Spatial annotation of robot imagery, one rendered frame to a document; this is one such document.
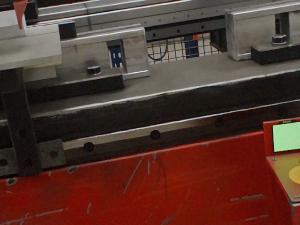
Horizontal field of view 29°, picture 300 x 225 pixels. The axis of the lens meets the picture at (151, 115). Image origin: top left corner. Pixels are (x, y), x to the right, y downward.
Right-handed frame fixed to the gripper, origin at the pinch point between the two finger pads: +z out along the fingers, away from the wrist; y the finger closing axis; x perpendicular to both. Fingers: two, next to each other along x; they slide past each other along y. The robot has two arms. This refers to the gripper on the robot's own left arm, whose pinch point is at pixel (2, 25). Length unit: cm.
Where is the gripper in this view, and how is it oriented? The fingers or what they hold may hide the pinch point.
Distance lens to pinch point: 93.8
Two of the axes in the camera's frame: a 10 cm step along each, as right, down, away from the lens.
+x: 2.1, 7.4, -6.4
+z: 0.3, 6.5, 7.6
